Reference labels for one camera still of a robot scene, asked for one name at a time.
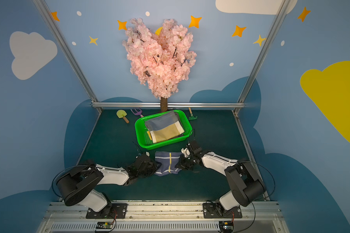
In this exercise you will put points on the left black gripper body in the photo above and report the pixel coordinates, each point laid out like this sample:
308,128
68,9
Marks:
147,166

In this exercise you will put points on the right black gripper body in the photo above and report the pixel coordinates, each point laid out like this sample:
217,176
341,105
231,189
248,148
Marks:
185,162

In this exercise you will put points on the navy plaid pillowcase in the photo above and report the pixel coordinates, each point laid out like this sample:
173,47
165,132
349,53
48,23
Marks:
167,162

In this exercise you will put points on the green plastic basket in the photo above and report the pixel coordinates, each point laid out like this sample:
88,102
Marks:
145,142

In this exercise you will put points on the beige grey pillowcase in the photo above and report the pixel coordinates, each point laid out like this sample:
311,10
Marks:
164,127

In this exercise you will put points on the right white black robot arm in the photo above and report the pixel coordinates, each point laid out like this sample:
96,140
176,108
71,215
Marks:
244,182

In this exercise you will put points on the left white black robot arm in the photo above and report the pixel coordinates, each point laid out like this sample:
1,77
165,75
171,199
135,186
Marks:
76,184

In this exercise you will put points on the green toy rake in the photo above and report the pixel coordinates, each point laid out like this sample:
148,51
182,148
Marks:
191,117

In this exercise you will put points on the yellow-green toy shovel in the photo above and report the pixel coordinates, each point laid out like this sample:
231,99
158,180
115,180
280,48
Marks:
122,114

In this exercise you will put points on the right green circuit board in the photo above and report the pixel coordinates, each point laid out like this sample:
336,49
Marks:
226,227

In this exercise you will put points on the green circuit board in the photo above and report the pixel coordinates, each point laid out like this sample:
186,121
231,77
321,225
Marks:
104,226
226,227

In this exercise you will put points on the left green circuit board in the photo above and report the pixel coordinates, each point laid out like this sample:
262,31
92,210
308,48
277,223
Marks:
104,226

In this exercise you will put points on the pink blossom artificial tree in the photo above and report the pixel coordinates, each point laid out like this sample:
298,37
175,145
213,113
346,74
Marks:
160,61

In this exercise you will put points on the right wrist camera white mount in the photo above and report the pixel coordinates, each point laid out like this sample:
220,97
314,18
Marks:
186,152

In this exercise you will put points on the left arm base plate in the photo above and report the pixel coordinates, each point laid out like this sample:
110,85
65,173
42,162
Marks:
116,211

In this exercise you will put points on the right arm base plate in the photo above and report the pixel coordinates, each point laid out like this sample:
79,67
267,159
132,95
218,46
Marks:
215,210

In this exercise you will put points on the aluminium frame crossbar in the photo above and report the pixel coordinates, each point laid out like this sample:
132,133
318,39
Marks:
170,105

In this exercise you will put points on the right aluminium table edge rail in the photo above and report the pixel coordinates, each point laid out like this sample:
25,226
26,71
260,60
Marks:
246,143

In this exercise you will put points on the front aluminium rail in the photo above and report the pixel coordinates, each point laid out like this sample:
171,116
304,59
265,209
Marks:
164,217

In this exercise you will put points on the right aluminium frame post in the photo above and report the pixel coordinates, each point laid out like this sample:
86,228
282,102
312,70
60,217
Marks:
275,27

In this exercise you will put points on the aluminium frame post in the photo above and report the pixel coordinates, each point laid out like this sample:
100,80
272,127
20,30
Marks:
59,37
275,27

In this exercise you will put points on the left aluminium frame post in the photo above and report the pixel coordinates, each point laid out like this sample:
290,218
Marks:
59,37

